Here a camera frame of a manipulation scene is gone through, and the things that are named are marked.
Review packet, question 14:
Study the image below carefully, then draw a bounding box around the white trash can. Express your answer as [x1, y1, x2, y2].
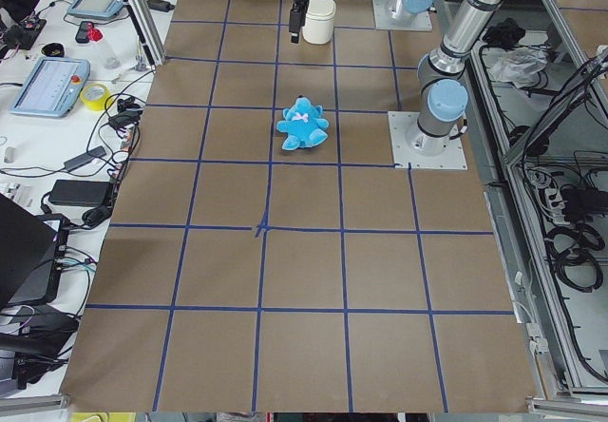
[302, 0, 336, 45]

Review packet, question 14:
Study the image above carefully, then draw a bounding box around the blue plush toy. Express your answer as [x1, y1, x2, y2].
[276, 96, 329, 151]

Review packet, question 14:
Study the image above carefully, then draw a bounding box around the clear plastic bottle red cap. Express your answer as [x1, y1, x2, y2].
[87, 24, 121, 69]

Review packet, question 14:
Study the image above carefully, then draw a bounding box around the upper teach pendant tablet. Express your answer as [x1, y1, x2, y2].
[66, 0, 124, 20]

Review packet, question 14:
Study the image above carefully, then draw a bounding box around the teach pendant tablet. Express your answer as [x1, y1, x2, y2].
[9, 57, 90, 118]
[66, 0, 124, 20]

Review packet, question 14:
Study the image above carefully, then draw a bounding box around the yellow tape roll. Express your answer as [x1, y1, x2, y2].
[79, 84, 110, 111]

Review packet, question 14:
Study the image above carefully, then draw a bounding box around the crumpled white cloth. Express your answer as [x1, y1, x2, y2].
[488, 48, 547, 88]

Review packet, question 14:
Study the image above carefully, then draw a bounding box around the small black power brick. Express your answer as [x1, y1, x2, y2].
[64, 145, 106, 173]

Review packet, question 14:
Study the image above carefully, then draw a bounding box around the black round dish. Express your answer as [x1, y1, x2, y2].
[41, 43, 65, 58]

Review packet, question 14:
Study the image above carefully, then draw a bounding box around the lower teach pendant tablet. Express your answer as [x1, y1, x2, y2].
[9, 57, 90, 118]

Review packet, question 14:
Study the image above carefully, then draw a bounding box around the black power adapter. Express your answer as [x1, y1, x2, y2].
[48, 180, 112, 207]

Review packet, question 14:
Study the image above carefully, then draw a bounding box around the black laptop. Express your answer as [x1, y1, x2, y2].
[1, 196, 68, 308]

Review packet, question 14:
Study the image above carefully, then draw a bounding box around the aluminium frame post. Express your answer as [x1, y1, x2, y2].
[123, 0, 165, 67]

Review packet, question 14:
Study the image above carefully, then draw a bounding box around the black cable bundle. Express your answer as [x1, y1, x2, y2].
[543, 224, 604, 295]

